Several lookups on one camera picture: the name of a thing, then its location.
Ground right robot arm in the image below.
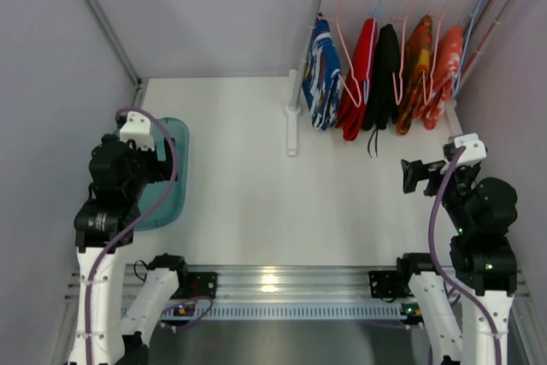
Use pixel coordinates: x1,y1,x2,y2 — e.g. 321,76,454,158
368,160,518,364

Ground teal plastic bin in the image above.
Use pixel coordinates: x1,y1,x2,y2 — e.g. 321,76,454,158
128,111,190,232

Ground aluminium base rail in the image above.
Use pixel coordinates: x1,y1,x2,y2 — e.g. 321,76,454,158
63,265,531,322

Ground red trousers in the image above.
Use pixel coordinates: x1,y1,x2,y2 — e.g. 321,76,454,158
336,18,378,141

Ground orange yellow patterned trousers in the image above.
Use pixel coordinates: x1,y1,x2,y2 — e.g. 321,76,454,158
396,15,433,135

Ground blue wire hanger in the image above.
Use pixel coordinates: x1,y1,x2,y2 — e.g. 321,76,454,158
452,0,485,98
363,0,383,104

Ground pink wire hanger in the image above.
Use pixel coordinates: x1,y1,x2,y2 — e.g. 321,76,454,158
321,0,363,109
423,0,451,105
392,0,415,106

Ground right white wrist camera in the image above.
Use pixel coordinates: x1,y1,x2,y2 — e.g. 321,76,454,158
443,133,487,167

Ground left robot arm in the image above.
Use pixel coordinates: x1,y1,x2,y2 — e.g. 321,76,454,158
67,134,187,364

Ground orange white patterned trousers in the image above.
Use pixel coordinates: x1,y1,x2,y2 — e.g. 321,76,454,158
418,25,463,130

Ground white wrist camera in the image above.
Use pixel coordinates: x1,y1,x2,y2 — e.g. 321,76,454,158
119,111,156,151
443,133,487,167

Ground blue patterned trousers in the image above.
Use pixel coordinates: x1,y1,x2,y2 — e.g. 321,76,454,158
302,14,342,131

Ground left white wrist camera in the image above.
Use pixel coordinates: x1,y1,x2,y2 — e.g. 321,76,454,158
119,111,156,151

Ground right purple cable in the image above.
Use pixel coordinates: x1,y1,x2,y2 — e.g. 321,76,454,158
427,146,502,365

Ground black trousers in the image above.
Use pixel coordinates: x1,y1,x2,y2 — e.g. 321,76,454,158
362,24,401,157

